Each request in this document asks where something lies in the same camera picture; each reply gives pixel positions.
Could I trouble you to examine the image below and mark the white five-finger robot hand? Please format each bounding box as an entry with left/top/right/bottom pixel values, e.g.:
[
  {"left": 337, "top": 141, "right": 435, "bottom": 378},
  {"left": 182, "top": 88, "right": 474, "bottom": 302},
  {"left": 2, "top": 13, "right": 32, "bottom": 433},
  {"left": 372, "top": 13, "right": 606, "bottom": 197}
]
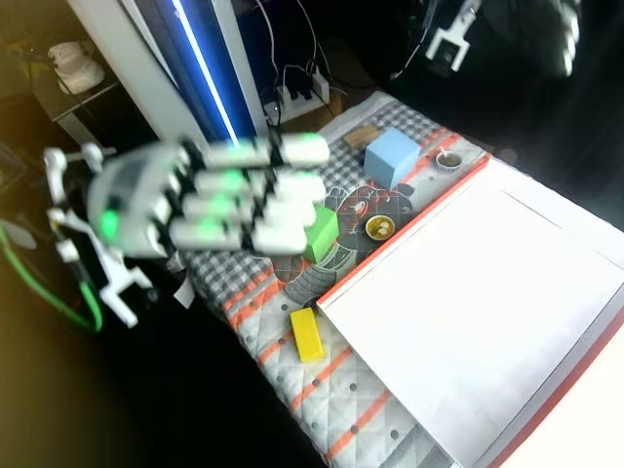
[
  {"left": 87, "top": 132, "right": 332, "bottom": 259},
  {"left": 548, "top": 0, "right": 584, "bottom": 78}
]

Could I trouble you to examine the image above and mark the toy bowl with yellow soup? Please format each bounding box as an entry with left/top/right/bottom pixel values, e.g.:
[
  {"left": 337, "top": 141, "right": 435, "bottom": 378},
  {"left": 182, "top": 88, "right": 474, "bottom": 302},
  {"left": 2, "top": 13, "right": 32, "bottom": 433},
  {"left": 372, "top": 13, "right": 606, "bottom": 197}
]
[{"left": 365, "top": 214, "right": 397, "bottom": 243}]

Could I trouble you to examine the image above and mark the small toy bowl with spoon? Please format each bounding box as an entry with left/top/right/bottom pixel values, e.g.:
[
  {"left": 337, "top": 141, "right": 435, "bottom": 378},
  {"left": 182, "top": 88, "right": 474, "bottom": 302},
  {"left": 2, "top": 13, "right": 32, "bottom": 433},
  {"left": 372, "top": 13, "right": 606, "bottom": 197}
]
[{"left": 435, "top": 145, "right": 463, "bottom": 174}]

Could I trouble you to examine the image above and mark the white power strip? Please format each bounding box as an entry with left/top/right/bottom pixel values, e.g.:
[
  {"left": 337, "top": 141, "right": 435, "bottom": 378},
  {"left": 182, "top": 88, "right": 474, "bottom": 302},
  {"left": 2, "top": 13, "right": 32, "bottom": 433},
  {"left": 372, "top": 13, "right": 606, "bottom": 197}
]
[{"left": 262, "top": 72, "right": 331, "bottom": 123}]

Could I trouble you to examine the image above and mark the blue cube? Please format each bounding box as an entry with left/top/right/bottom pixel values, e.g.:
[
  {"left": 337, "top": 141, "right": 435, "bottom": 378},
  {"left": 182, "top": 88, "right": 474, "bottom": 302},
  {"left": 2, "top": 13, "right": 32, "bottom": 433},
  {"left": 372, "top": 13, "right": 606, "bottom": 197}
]
[{"left": 364, "top": 128, "right": 423, "bottom": 190}]

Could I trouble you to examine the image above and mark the white shoe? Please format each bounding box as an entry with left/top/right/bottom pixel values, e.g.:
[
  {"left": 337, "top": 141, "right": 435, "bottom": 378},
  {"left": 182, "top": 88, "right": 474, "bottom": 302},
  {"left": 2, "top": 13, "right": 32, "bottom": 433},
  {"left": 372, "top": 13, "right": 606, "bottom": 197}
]
[{"left": 48, "top": 41, "right": 106, "bottom": 95}]

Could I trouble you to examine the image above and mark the yellow block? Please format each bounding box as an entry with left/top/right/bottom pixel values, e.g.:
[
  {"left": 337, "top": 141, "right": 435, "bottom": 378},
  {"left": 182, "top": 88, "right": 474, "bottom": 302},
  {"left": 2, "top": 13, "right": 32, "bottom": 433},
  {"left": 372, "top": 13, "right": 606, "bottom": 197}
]
[{"left": 290, "top": 307, "right": 327, "bottom": 364}]

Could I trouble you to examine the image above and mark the brown flat block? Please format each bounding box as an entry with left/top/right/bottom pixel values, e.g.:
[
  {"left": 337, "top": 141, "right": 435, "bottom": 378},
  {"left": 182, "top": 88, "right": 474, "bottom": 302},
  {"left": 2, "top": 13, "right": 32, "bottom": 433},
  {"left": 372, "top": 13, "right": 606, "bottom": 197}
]
[{"left": 343, "top": 125, "right": 380, "bottom": 147}]

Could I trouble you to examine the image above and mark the white column with blue light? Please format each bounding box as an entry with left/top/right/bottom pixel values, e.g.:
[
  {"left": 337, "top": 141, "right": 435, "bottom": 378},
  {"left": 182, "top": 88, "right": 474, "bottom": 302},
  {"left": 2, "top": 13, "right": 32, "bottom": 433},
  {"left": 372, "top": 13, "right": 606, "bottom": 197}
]
[{"left": 67, "top": 0, "right": 269, "bottom": 147}]

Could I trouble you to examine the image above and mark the grey quilt with printed bear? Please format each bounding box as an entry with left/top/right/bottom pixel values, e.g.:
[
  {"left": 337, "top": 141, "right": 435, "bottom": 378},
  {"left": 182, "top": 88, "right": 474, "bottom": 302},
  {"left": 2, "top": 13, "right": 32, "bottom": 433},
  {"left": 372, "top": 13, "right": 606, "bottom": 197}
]
[{"left": 165, "top": 90, "right": 491, "bottom": 468}]

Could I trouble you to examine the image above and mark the dark side shelf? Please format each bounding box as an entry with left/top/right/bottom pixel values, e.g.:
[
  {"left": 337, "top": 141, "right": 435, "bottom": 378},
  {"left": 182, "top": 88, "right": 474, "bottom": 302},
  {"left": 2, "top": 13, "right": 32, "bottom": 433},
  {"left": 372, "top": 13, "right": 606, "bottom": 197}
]
[{"left": 28, "top": 77, "right": 131, "bottom": 147}]

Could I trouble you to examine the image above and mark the white tray with red rim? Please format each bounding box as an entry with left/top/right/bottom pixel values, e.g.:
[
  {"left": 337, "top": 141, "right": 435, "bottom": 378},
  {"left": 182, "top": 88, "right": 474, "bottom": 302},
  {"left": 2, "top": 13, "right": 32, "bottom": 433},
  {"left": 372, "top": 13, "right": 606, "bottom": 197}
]
[{"left": 315, "top": 156, "right": 624, "bottom": 468}]

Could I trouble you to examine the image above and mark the green cube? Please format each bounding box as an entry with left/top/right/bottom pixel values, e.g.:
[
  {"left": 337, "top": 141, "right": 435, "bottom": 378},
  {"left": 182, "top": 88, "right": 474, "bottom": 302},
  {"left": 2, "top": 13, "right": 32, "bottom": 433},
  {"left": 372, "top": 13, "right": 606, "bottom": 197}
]
[{"left": 302, "top": 204, "right": 340, "bottom": 264}]

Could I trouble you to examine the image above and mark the green cable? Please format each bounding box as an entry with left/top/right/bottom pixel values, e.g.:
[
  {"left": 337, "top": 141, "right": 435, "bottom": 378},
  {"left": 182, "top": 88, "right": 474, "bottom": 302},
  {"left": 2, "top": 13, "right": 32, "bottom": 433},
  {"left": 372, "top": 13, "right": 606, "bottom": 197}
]
[{"left": 0, "top": 223, "right": 104, "bottom": 333}]

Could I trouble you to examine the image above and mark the thin grey cable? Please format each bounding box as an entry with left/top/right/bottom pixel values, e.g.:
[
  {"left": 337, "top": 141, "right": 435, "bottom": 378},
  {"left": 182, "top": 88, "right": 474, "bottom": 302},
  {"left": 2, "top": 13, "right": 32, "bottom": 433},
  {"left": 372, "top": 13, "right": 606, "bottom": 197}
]
[{"left": 389, "top": 0, "right": 436, "bottom": 82}]

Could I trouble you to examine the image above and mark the white quilt label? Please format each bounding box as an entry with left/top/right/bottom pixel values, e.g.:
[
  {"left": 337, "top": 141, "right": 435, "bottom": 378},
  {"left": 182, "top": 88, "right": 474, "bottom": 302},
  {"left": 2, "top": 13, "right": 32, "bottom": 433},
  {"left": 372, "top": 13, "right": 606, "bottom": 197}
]
[{"left": 173, "top": 280, "right": 196, "bottom": 309}]

